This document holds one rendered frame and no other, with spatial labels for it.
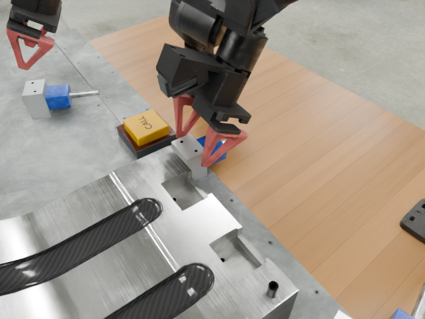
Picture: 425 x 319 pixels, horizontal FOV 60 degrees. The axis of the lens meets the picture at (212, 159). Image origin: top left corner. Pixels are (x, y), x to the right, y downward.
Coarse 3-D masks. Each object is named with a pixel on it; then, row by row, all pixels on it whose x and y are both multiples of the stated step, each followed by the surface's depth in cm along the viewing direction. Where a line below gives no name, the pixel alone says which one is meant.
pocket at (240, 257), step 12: (240, 228) 42; (216, 240) 41; (228, 240) 43; (240, 240) 43; (216, 252) 43; (228, 252) 43; (240, 252) 43; (252, 252) 42; (228, 264) 42; (240, 264) 42; (252, 264) 42; (240, 276) 41
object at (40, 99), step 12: (36, 84) 69; (24, 96) 67; (36, 96) 67; (48, 96) 69; (60, 96) 69; (72, 96) 71; (84, 96) 72; (36, 108) 69; (48, 108) 70; (60, 108) 70
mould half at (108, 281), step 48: (96, 192) 46; (144, 192) 46; (0, 240) 41; (48, 240) 42; (144, 240) 41; (192, 240) 41; (48, 288) 38; (96, 288) 38; (144, 288) 38; (240, 288) 37; (288, 288) 37
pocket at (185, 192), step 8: (176, 176) 48; (184, 176) 49; (168, 184) 48; (176, 184) 49; (184, 184) 50; (192, 184) 49; (168, 192) 49; (176, 192) 49; (184, 192) 49; (192, 192) 49; (200, 192) 48; (176, 200) 48; (184, 200) 48; (192, 200) 48; (200, 200) 48; (184, 208) 48
